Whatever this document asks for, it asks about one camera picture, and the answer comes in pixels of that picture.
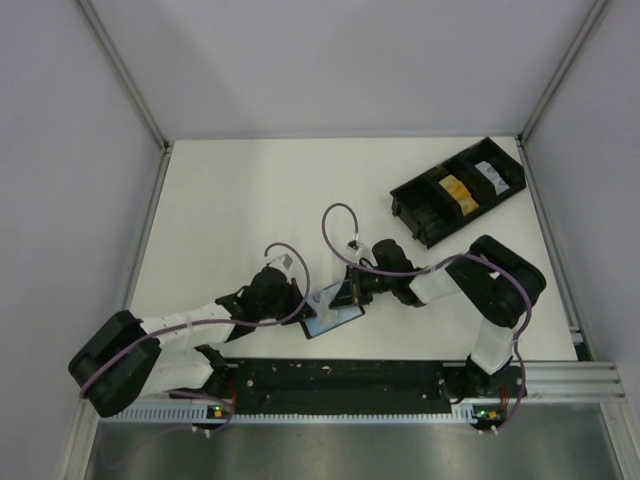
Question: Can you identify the stack of black cards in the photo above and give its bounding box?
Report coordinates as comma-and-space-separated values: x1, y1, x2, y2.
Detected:
414, 203, 446, 236

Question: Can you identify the white slotted cable duct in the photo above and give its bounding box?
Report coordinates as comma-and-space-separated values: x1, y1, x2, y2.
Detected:
103, 402, 480, 426

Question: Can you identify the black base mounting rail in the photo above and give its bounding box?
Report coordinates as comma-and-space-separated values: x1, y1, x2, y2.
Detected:
169, 356, 523, 414

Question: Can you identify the silver card in bin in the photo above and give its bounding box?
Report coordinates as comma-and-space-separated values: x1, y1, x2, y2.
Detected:
489, 174, 510, 195
476, 161, 499, 178

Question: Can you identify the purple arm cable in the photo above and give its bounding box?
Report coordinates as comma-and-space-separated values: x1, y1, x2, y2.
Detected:
320, 202, 532, 431
78, 242, 309, 436

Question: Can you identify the black storage bin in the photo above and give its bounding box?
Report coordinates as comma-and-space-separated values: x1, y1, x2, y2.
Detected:
468, 137, 526, 201
390, 173, 462, 248

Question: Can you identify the aluminium corner frame post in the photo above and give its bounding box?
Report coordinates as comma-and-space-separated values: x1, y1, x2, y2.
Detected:
517, 0, 613, 146

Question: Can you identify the upper silver card in bin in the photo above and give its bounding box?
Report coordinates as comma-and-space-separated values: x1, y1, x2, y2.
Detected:
476, 161, 499, 178

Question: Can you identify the silver card from holder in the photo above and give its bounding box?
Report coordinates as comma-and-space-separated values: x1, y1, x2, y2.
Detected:
308, 290, 336, 325

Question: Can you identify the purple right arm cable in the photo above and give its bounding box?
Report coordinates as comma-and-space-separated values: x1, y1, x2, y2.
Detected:
320, 202, 532, 431

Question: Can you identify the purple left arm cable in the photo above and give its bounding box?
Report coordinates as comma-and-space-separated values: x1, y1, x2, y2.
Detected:
78, 242, 309, 436

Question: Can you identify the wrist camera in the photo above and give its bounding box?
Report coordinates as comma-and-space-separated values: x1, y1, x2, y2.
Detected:
267, 254, 294, 276
345, 234, 368, 263

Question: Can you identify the black left storage bin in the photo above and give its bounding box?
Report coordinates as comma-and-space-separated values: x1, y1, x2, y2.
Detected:
390, 173, 462, 248

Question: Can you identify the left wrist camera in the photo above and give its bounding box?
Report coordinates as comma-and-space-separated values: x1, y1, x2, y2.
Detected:
267, 254, 294, 276

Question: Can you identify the black right storage bin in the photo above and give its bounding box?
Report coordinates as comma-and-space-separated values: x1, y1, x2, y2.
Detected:
468, 137, 526, 201

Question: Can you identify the lower silver card in bin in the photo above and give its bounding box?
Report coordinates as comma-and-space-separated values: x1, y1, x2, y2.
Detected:
489, 174, 510, 195

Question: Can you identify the front aluminium frame rail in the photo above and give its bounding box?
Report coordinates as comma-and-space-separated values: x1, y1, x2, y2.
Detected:
525, 361, 626, 404

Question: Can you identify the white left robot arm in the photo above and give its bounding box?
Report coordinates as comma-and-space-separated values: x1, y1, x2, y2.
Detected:
68, 264, 311, 418

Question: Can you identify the black leather card holder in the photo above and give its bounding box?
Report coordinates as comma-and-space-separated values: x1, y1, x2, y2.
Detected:
301, 282, 365, 340

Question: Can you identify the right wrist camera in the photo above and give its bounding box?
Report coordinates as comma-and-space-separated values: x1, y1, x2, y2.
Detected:
345, 234, 368, 263

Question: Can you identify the left aluminium frame post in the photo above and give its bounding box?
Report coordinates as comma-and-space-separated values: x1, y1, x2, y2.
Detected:
73, 0, 173, 153

